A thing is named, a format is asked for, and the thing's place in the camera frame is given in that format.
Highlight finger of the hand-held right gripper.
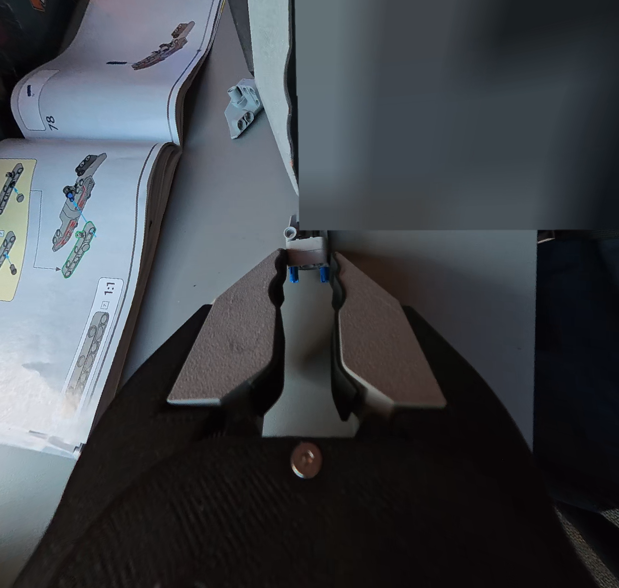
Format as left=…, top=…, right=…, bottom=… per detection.
left=244, top=0, right=300, bottom=196

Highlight grey lego assembly blue pins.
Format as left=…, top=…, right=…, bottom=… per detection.
left=282, top=215, right=332, bottom=285

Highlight lego instruction booklet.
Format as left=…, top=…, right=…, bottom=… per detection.
left=0, top=0, right=228, bottom=459

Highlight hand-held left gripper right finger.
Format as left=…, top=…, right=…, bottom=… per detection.
left=331, top=252, right=447, bottom=422

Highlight person's dark blue clothing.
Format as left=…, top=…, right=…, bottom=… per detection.
left=533, top=230, right=619, bottom=506

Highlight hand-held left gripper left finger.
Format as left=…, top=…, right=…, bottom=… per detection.
left=166, top=248, right=287, bottom=417

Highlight grey angled lego piece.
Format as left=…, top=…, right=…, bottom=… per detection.
left=223, top=78, right=265, bottom=140

